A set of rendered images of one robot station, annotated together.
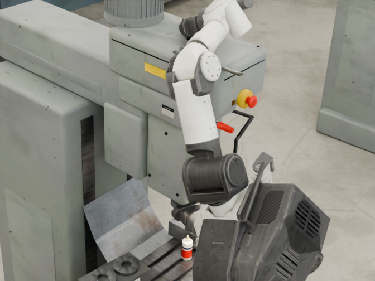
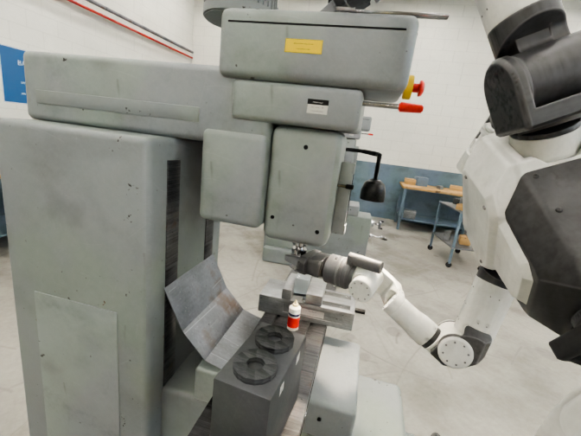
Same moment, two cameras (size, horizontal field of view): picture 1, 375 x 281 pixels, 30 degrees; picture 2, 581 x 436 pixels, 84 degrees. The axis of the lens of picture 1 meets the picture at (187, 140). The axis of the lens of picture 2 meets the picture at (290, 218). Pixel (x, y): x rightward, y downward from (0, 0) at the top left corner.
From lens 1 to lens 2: 176 cm
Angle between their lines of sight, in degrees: 30
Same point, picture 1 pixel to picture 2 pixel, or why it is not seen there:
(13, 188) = (50, 288)
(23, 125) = (73, 181)
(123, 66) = (245, 58)
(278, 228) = not seen: outside the picture
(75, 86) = (156, 121)
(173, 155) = (316, 176)
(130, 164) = (244, 207)
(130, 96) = (253, 104)
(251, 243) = not seen: outside the picture
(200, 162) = (544, 46)
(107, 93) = (210, 114)
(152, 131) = (282, 151)
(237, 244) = not seen: outside the picture
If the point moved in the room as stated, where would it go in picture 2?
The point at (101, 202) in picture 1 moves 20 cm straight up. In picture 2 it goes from (183, 282) to (185, 224)
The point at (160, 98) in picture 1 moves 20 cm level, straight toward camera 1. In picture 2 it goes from (307, 90) to (360, 85)
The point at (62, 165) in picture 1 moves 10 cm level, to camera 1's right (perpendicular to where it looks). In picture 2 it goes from (143, 223) to (182, 222)
